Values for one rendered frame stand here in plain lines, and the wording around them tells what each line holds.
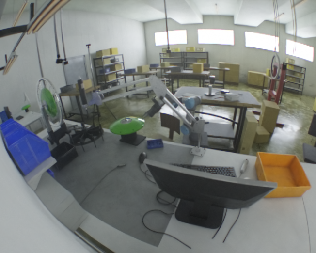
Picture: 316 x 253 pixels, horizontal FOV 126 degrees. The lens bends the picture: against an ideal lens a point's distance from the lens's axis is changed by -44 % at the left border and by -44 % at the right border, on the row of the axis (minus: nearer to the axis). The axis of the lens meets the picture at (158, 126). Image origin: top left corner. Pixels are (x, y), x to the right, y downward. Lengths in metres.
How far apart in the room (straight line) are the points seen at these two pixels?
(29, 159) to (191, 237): 0.84
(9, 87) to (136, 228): 5.20
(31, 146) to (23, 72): 4.84
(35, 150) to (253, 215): 1.14
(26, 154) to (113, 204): 0.53
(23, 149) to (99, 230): 0.53
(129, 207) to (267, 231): 0.73
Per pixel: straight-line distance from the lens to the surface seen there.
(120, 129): 1.15
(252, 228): 0.82
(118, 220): 0.79
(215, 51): 9.63
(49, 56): 5.92
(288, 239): 0.91
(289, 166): 1.26
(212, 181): 0.49
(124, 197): 0.86
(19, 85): 5.45
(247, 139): 2.55
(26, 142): 0.76
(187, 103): 1.06
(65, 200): 0.71
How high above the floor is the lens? 1.60
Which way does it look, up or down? 28 degrees down
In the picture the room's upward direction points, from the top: 5 degrees counter-clockwise
